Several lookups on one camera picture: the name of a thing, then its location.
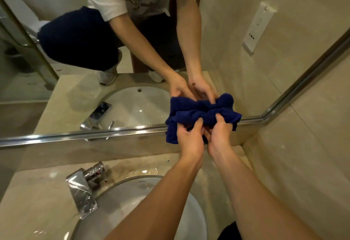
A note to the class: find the silver framed wall mirror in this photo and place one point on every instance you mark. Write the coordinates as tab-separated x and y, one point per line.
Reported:
259	70

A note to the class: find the chrome sink faucet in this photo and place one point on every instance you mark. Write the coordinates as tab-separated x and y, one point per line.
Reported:
82	193

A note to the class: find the person's left forearm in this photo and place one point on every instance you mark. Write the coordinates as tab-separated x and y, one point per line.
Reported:
158	204

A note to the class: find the person's dark blue trousers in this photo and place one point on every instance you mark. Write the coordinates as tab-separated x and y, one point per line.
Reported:
229	231

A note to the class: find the blue microfibre cloth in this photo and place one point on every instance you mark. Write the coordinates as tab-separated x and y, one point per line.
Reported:
191	114

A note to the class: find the white ceramic sink basin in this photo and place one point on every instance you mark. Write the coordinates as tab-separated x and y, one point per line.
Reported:
123	201

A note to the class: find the person's right hand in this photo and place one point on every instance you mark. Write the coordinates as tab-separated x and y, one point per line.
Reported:
218	138

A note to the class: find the person's right forearm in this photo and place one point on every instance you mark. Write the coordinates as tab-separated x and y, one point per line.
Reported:
259	201

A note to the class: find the person's left hand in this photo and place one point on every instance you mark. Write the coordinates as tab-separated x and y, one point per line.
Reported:
191	141

